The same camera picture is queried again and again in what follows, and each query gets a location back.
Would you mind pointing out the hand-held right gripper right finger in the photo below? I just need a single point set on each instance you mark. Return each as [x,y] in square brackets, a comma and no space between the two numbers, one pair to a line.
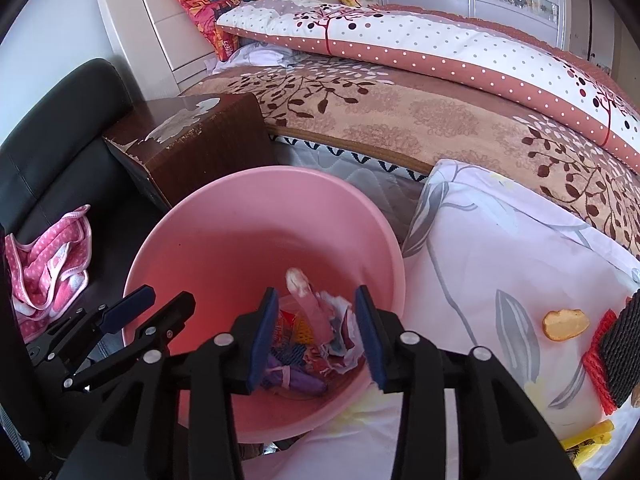
[370,340]

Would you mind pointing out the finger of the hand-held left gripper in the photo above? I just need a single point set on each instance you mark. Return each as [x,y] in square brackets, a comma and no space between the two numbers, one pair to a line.
[160,325]
[127,310]

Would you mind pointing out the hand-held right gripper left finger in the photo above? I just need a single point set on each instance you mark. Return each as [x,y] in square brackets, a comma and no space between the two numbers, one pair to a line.
[262,340]

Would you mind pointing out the blue flower print wrapper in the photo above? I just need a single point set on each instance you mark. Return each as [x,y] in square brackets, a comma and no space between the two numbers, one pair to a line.
[345,325]

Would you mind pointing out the yellow foam fruit net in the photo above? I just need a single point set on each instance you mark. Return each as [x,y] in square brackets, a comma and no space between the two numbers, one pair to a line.
[306,332]

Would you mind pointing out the red candy wrapper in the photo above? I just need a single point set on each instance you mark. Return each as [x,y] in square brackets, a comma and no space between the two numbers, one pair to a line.
[315,360]

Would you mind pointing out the reddish wrapper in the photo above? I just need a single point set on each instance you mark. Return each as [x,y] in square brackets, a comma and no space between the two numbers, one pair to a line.
[310,305]

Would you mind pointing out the pink plastic bin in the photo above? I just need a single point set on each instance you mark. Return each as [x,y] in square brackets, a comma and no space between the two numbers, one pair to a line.
[225,240]

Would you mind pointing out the brown bread piece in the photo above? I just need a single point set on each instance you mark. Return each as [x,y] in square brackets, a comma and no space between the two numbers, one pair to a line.
[565,325]

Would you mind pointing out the red foam fruit net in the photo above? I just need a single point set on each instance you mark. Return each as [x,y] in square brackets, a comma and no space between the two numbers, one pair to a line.
[597,375]

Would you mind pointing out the yellow snack wrapper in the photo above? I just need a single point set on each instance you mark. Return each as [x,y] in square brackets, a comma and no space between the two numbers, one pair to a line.
[590,437]

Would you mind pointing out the black foam fruit net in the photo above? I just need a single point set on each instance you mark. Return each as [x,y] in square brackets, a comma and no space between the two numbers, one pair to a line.
[625,345]

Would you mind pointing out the pink dotted towel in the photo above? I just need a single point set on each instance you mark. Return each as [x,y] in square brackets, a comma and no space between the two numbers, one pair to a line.
[45,270]

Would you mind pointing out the white floral sheet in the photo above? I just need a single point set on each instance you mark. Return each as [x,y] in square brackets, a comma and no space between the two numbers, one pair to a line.
[475,260]

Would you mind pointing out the black leather chair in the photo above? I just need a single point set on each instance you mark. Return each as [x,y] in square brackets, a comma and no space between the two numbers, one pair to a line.
[50,160]

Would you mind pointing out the quilted mattress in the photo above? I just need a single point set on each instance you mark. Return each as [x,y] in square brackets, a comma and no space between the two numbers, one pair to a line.
[350,170]

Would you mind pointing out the brown wooden nightstand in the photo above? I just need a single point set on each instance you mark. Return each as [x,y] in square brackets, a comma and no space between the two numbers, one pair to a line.
[210,150]

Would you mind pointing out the brown leaf print blanket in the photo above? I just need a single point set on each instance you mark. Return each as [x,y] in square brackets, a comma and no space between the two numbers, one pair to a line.
[400,110]

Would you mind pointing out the white crumpled cloth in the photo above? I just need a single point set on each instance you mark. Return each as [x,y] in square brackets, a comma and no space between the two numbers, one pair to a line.
[260,57]

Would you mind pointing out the cream headboard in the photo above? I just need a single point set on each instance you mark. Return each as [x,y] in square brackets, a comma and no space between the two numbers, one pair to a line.
[150,20]

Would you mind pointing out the dotted white pink quilt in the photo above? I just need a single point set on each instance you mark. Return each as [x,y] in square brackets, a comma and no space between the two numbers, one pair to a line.
[425,40]

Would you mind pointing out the colourful printed pillow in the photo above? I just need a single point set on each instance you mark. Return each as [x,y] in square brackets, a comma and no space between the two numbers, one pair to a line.
[210,5]

